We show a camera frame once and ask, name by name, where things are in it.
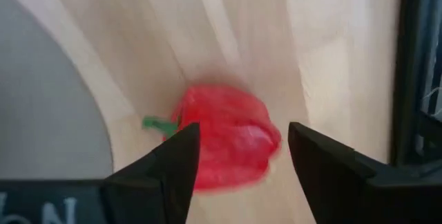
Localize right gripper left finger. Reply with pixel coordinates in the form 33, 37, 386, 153
101, 122, 202, 224

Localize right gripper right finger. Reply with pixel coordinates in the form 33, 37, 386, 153
287, 121, 430, 224

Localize red bell pepper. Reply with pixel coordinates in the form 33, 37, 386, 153
141, 83, 283, 193

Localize grey round mat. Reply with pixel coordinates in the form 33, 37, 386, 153
0, 0, 115, 180

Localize black aluminium table frame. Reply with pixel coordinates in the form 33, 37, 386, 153
389, 0, 442, 170

